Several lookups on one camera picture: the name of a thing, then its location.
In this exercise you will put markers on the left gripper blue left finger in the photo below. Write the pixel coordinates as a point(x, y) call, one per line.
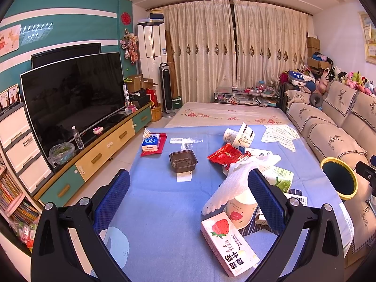
point(108, 198)

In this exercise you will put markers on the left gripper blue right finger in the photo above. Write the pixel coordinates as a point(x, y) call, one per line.
point(270, 199)

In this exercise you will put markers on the yellow rimmed dark trash bin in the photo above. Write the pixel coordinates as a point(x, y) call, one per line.
point(341, 176)

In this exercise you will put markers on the green white wrapper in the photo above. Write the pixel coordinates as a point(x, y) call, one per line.
point(279, 177)

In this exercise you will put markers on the pink strawberry milk carton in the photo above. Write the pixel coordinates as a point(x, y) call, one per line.
point(228, 245)

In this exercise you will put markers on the red snack bag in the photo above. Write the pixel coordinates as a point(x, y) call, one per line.
point(228, 155)

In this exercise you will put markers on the white instant noodle bowl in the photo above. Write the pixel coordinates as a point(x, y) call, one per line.
point(244, 137)

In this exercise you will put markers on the small white yogurt cup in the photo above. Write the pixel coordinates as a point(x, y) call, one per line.
point(230, 135)

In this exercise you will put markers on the brown plastic tray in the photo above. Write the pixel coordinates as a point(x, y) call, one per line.
point(183, 161)

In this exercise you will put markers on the beige sofa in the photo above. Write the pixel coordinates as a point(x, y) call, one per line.
point(344, 128)

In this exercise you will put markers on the tv cabinet with drawers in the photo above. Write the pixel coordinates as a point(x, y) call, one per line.
point(63, 185)

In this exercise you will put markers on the blue star tablecloth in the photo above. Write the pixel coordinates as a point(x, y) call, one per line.
point(155, 234)

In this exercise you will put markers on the glass bowl on cabinet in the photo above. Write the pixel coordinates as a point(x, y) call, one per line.
point(62, 153)

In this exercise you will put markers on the clear water bottle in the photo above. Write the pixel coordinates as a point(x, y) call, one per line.
point(77, 138)

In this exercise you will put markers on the blue tissue pack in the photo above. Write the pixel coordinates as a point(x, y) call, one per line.
point(151, 143)

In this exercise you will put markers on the white paper label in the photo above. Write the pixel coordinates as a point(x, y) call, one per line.
point(184, 176)

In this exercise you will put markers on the red cloth mat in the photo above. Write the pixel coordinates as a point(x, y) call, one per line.
point(163, 137)

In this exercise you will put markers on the pile of plush toys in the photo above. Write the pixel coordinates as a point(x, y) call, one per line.
point(310, 85)

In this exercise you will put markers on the white plastic drawer unit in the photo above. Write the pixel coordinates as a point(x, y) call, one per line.
point(22, 151)

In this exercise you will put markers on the cluttered low glass table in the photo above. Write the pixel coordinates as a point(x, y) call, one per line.
point(260, 95)

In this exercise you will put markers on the large curved television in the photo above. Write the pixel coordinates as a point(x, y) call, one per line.
point(70, 94)

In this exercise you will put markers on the floral bed cover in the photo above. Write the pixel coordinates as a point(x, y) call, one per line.
point(196, 114)

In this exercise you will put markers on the cardboard boxes stack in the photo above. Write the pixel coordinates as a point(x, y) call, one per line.
point(317, 61)

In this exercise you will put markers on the black tower fan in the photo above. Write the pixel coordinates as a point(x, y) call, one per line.
point(166, 90)

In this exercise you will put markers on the beige curtains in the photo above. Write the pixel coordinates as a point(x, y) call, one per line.
point(223, 43)

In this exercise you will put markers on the framed wall picture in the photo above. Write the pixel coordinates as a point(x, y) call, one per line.
point(368, 29)

